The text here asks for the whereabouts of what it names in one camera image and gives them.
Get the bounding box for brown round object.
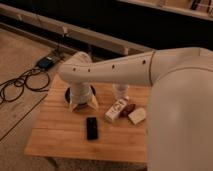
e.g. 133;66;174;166
121;103;136;117

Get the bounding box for cream sponge block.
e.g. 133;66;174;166
128;108;146;124

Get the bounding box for black eraser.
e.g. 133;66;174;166
86;117;98;140

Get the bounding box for long metal rail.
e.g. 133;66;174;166
0;3;152;55

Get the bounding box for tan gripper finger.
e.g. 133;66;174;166
89;96;99;110
69;101;78;112

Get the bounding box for black power adapter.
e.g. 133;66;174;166
36;57;54;71

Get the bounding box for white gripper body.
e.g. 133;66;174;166
70;82;92;104

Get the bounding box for black round bowl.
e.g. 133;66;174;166
65;85;96;103

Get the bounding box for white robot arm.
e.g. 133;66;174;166
59;47;213;171

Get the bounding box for wooden table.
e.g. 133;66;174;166
25;77;147;163

